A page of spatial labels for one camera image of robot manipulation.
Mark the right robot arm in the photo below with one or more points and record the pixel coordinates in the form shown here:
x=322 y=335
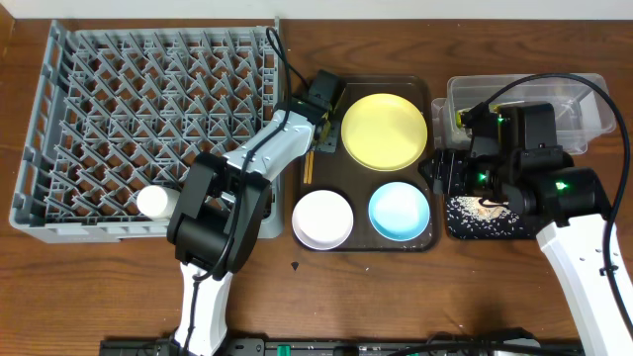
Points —
x=516 y=161

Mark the clear plastic bin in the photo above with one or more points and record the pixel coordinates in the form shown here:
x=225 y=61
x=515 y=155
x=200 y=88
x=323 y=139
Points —
x=580 y=114

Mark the white cup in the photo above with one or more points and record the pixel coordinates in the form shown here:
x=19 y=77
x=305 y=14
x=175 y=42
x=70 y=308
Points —
x=157 y=202

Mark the light blue bowl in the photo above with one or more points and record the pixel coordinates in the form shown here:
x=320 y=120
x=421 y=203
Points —
x=399 y=211

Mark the green orange snack wrapper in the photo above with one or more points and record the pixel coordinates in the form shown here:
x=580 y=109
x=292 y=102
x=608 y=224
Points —
x=465 y=118

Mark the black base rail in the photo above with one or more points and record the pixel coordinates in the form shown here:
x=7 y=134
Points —
x=260 y=347

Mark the dark brown serving tray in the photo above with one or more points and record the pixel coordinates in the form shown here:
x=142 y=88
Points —
x=340 y=173

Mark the black waste tray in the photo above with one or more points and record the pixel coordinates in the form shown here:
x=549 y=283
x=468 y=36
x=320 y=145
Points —
x=467 y=184

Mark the yellow plate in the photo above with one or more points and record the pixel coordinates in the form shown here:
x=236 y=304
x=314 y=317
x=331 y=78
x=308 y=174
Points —
x=384 y=132

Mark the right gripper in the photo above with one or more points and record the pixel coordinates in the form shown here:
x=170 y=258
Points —
x=450 y=165

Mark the grey dishwasher rack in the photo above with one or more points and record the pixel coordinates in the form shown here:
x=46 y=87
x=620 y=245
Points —
x=118 y=110

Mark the pile of rice waste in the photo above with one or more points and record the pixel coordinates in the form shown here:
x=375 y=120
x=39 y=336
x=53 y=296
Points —
x=467 y=219

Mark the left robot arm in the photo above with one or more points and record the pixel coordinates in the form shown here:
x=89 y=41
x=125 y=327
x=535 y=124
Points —
x=219 y=212

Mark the white bowl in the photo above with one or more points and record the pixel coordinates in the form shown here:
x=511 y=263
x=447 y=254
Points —
x=322 y=220

